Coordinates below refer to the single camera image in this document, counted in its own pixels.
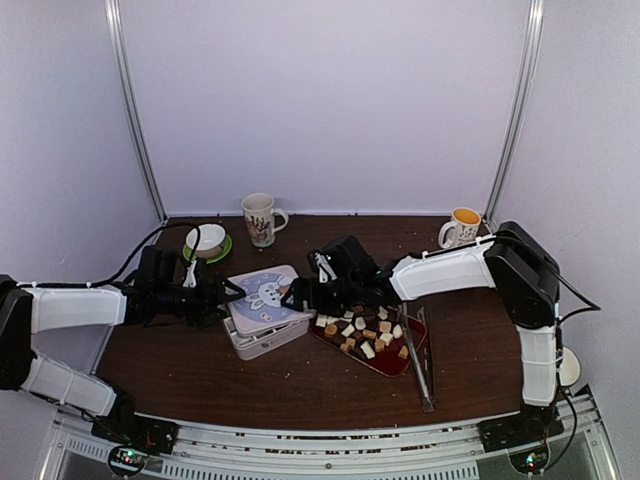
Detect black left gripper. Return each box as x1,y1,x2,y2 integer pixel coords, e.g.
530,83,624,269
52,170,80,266
155,272,246,330

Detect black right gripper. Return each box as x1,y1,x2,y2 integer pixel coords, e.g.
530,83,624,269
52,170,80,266
281,274,362,317

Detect bunny print tin lid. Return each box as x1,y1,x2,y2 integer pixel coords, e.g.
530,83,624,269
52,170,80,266
228,265,315,337

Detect white divided tin box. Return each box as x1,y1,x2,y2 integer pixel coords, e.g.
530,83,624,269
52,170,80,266
223,317,309,361

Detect red chocolate tray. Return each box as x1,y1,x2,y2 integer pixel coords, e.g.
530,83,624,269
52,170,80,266
309,305,429,378

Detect metal serving tongs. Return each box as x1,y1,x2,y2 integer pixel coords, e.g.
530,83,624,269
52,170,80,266
398,303,435,414

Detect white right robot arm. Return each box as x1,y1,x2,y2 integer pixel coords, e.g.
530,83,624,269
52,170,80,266
281,221,562,442

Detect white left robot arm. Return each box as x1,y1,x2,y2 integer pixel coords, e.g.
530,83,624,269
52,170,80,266
1,246,245,444

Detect white bowl green rim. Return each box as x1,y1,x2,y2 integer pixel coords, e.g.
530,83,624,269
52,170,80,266
185,223,226,254

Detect beige floral mug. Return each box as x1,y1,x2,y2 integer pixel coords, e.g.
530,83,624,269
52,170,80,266
241,193,289,248

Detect white mug yellow inside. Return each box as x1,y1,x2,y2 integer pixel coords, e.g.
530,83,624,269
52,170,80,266
438,207,482,249

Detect dark bowl white inside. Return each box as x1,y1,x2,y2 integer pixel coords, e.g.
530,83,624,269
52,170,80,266
559,346,581,387

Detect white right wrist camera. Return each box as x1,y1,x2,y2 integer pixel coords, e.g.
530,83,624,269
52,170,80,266
307,250,337,284

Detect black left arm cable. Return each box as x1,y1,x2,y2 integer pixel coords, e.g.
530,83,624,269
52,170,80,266
87,219,221,289

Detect metal front rail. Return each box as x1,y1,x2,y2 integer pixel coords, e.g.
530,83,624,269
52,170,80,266
52,394,616,480

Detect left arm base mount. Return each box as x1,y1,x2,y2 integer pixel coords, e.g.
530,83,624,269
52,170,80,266
91,415,180,478

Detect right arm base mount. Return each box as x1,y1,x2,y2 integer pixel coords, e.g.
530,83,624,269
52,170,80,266
478,414,564,475

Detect left aluminium frame post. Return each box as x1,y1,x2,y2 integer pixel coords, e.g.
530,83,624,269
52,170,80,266
104,0,168,223

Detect aluminium frame post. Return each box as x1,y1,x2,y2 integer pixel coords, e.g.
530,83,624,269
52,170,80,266
104,0,168,223
483,0,545,231

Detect right aluminium frame post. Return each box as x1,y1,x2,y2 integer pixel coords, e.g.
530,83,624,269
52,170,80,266
483,0,545,231

